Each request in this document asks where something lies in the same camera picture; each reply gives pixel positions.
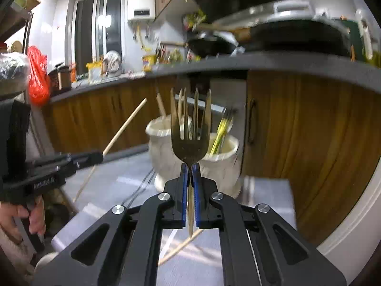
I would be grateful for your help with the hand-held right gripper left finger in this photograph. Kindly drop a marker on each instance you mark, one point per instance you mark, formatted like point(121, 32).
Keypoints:
point(184, 184)

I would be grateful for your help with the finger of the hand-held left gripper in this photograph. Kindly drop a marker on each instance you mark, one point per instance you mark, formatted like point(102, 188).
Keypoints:
point(56, 172)
point(68, 158)

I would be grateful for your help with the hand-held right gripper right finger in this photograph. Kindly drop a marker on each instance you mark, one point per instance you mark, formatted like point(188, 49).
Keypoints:
point(196, 184)

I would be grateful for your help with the cream ceramic utensil holder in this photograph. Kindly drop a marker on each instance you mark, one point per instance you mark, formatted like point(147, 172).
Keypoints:
point(162, 155)

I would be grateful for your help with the bronze metal fork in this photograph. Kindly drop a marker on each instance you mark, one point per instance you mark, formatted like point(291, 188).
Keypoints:
point(187, 146)

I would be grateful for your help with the wooden chopstick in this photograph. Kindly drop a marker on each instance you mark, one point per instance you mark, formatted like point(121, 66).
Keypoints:
point(161, 105)
point(128, 122)
point(180, 101)
point(178, 248)

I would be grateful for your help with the person's left forearm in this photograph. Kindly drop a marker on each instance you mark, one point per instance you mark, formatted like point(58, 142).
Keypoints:
point(12, 251)

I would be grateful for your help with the person's left hand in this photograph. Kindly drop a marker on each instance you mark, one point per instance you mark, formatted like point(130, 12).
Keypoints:
point(37, 217)

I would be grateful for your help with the cream ceramic saucer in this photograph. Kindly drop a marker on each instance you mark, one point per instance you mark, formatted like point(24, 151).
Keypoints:
point(159, 185)

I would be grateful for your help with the wooden base cabinet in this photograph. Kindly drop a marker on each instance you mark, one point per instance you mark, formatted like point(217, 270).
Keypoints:
point(312, 140)
point(89, 119)

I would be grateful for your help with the grey plaid cloth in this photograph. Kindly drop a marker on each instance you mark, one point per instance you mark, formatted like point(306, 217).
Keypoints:
point(113, 184)

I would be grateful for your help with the red plastic bag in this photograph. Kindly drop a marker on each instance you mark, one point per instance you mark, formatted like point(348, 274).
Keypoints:
point(37, 77)

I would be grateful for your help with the clear plastic bag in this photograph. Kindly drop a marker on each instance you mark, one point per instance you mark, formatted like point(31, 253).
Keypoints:
point(12, 68)

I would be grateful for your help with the brown containers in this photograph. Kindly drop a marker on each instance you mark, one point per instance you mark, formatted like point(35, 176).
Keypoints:
point(62, 77)

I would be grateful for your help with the yellow food bags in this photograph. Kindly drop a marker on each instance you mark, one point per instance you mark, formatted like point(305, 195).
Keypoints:
point(94, 71)

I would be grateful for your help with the steel built-in oven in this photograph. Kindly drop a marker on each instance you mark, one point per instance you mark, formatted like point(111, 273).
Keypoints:
point(229, 95)

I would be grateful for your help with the white hanging towel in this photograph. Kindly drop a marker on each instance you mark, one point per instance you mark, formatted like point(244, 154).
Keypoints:
point(112, 60)

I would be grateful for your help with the wooden shelf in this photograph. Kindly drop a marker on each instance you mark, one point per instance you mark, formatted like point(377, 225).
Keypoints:
point(15, 20)

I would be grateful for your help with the yellow cooking oil bottle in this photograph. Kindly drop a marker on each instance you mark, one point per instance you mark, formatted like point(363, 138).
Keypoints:
point(148, 62)

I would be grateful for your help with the row of condiment bottles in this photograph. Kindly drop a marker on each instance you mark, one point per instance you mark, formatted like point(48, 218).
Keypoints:
point(172, 56)

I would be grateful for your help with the window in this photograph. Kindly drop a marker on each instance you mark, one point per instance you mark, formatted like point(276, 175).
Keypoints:
point(86, 29)

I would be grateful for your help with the black wok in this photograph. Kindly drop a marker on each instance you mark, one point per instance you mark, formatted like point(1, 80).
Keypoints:
point(211, 46)

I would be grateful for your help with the grey kitchen countertop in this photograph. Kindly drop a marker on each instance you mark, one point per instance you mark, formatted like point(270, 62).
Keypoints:
point(297, 62)

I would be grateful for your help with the white water heater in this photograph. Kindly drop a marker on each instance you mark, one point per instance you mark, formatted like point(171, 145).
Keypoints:
point(141, 3)

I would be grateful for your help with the black silver electric griddle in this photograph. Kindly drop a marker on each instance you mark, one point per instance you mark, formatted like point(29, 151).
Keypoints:
point(297, 35)

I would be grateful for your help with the green kitchen appliance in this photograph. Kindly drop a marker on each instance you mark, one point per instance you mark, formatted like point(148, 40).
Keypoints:
point(355, 40)

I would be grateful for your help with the white oil dispenser bottle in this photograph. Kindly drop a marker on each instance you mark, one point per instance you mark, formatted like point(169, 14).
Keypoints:
point(365, 29)

